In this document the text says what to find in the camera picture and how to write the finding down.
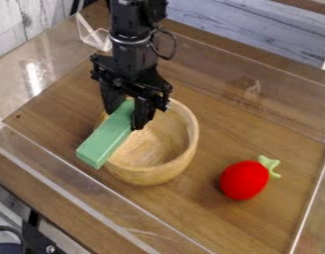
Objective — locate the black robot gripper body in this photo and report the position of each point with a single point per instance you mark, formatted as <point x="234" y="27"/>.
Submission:
<point x="130" y="69"/>

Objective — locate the clear acrylic tray wall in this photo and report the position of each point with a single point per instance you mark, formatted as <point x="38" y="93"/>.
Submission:
<point x="256" y="110"/>

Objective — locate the brown wooden bowl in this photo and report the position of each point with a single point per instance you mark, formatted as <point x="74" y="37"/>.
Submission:
<point x="156" y="154"/>

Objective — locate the red felt strawberry toy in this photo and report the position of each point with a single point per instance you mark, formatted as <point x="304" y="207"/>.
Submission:
<point x="244" y="179"/>

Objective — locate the green rectangular block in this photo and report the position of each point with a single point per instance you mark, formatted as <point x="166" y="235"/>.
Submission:
<point x="112" y="130"/>

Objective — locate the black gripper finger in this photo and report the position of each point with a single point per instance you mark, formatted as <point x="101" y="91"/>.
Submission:
<point x="142" y="113"/>
<point x="112" y="97"/>

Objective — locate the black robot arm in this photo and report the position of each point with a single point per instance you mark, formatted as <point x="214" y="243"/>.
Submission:
<point x="134" y="19"/>

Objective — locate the black metal table bracket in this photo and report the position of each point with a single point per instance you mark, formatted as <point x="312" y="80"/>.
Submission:
<point x="36" y="241"/>

